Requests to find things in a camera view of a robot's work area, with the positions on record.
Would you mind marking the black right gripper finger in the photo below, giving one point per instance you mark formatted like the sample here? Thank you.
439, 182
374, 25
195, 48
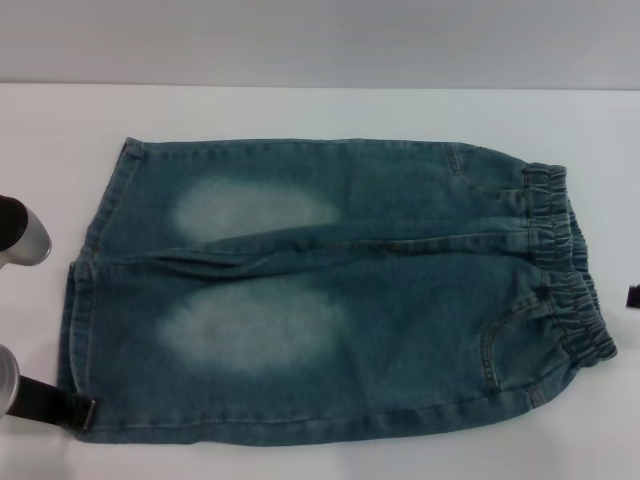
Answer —
635, 296

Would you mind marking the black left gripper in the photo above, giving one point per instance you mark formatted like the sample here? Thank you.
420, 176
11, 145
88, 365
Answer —
45, 401

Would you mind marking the blue denim shorts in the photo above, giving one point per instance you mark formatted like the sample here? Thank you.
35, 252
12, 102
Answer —
350, 300

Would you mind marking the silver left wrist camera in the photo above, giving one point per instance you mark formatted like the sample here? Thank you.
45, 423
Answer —
30, 240

